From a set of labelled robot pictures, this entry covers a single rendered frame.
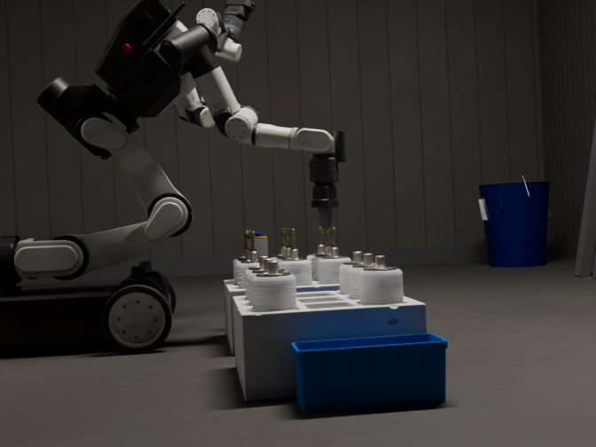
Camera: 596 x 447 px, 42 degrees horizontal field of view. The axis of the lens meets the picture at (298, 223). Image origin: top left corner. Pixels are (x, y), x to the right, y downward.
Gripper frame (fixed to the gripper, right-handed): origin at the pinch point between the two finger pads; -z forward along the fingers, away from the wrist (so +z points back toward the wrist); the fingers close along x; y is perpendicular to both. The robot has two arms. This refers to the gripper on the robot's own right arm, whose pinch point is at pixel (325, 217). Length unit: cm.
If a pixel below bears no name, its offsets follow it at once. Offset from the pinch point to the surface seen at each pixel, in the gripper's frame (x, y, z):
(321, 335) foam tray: 71, 28, -24
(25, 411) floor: 98, -27, -37
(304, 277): 18.7, 0.5, -16.6
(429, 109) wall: -333, -53, 76
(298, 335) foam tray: 74, 23, -24
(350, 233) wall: -299, -106, -12
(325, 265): 14.5, 5.2, -13.7
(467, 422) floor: 83, 60, -37
